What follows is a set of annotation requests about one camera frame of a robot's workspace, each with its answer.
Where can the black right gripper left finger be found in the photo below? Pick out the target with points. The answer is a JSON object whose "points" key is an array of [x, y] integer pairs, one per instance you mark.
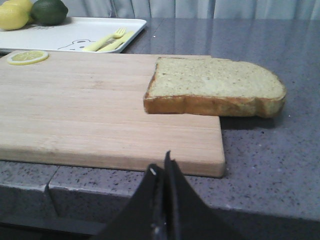
{"points": [[143, 217]]}

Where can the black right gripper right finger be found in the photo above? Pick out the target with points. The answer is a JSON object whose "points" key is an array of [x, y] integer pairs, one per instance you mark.
{"points": [[187, 216]]}

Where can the bread slice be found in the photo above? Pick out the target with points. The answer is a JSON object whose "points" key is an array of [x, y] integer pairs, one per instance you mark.
{"points": [[213, 87]]}

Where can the white rectangular tray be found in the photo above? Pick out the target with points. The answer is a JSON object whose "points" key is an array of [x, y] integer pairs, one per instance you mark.
{"points": [[71, 36]]}

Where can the wooden cutting board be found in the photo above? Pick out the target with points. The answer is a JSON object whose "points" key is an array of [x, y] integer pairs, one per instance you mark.
{"points": [[86, 109]]}

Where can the yellow plastic knife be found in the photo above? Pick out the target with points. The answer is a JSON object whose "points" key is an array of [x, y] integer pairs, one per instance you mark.
{"points": [[115, 44]]}

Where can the yellow plastic fork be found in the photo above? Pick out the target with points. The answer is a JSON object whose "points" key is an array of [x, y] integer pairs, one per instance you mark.
{"points": [[98, 44]]}

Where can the yellow lemon slice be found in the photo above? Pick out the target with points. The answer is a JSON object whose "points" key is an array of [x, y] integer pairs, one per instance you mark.
{"points": [[28, 57]]}

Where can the grey curtain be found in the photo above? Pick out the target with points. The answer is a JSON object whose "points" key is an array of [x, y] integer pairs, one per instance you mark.
{"points": [[197, 9]]}

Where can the green lime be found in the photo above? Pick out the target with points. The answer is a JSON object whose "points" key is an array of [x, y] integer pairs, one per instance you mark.
{"points": [[49, 12]]}

